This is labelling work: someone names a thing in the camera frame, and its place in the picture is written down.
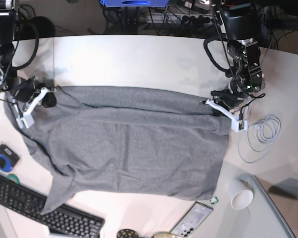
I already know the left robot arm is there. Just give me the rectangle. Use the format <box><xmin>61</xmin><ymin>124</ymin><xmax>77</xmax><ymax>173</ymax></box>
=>
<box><xmin>203</xmin><ymin>0</ymin><xmax>265</xmax><ymax>111</ymax></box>

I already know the smartphone clear case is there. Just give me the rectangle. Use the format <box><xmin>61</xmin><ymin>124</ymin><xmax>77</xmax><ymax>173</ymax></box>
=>
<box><xmin>170</xmin><ymin>202</ymin><xmax>213</xmax><ymax>238</ymax></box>

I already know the black keyboard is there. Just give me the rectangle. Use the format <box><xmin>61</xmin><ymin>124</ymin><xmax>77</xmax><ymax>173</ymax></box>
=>
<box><xmin>0</xmin><ymin>175</ymin><xmax>105</xmax><ymax>238</ymax></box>

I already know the small green white chip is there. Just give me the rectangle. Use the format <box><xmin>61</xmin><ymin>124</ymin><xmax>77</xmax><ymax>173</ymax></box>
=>
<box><xmin>210</xmin><ymin>196</ymin><xmax>219</xmax><ymax>205</ymax></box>

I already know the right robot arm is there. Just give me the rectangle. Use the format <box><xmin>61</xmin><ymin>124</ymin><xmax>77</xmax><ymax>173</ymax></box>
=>
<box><xmin>0</xmin><ymin>0</ymin><xmax>57</xmax><ymax>108</ymax></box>

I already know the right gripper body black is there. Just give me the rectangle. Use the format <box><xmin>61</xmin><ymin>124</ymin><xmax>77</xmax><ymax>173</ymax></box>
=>
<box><xmin>10</xmin><ymin>78</ymin><xmax>41</xmax><ymax>103</ymax></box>

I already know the blue box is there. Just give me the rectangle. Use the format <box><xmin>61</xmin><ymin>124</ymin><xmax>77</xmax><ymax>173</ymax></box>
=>
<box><xmin>100</xmin><ymin>0</ymin><xmax>169</xmax><ymax>7</ymax></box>

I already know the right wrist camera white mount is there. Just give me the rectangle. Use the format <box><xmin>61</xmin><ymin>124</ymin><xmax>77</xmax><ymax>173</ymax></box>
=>
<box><xmin>8</xmin><ymin>84</ymin><xmax>56</xmax><ymax>129</ymax></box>

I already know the blue black tape measure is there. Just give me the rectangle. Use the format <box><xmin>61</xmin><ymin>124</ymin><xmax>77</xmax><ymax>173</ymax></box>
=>
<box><xmin>0</xmin><ymin>144</ymin><xmax>20</xmax><ymax>173</ymax></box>

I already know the gold round tin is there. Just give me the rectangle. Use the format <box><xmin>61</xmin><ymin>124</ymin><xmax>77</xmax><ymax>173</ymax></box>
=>
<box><xmin>151</xmin><ymin>232</ymin><xmax>176</xmax><ymax>238</ymax></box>

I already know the green tape roll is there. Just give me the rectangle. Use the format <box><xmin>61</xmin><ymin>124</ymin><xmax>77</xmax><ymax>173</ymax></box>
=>
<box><xmin>5</xmin><ymin>174</ymin><xmax>20</xmax><ymax>185</ymax></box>

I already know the black gold dotted lid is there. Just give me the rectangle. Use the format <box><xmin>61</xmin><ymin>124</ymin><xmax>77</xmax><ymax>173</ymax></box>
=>
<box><xmin>116</xmin><ymin>229</ymin><xmax>139</xmax><ymax>238</ymax></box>

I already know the white paper cup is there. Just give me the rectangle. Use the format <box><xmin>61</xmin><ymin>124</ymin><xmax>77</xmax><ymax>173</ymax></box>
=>
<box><xmin>227</xmin><ymin>178</ymin><xmax>254</xmax><ymax>210</ymax></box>

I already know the grey t-shirt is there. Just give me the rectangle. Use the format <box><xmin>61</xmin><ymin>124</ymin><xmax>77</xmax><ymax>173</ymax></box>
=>
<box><xmin>3</xmin><ymin>85</ymin><xmax>231</xmax><ymax>215</ymax></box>

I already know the white coiled cable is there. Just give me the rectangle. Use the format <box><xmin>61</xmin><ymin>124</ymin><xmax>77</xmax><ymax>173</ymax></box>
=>
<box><xmin>237</xmin><ymin>99</ymin><xmax>281</xmax><ymax>164</ymax></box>

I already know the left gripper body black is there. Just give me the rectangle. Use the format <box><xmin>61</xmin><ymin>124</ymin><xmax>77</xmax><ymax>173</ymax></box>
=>
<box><xmin>211</xmin><ymin>89</ymin><xmax>247</xmax><ymax>111</ymax></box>

